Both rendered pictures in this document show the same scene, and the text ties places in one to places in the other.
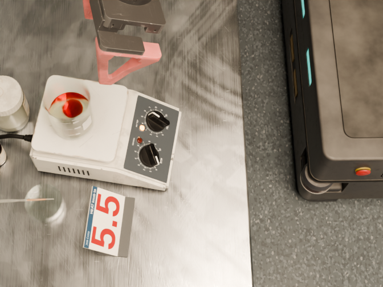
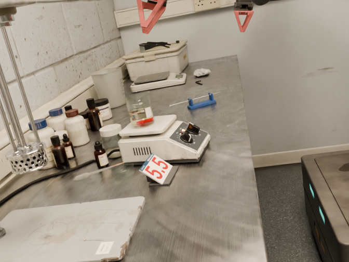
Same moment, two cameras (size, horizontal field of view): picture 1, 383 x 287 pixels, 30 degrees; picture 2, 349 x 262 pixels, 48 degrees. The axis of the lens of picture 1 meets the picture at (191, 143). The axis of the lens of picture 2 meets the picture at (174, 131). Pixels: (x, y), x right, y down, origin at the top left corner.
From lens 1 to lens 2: 0.85 m
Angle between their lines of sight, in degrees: 52
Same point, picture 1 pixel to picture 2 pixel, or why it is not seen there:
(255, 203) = not seen: outside the picture
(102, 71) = (140, 12)
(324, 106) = (333, 221)
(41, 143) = (124, 131)
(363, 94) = not seen: outside the picture
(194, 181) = (216, 158)
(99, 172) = (156, 146)
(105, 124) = (161, 122)
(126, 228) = (171, 174)
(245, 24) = (290, 241)
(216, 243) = (230, 174)
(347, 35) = (341, 191)
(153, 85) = not seen: hidden behind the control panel
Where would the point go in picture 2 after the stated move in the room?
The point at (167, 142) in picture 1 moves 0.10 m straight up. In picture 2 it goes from (199, 139) to (191, 100)
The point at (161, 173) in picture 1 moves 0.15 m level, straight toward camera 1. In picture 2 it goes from (193, 146) to (186, 174)
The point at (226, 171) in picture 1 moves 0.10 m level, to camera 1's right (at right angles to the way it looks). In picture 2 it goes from (238, 153) to (281, 149)
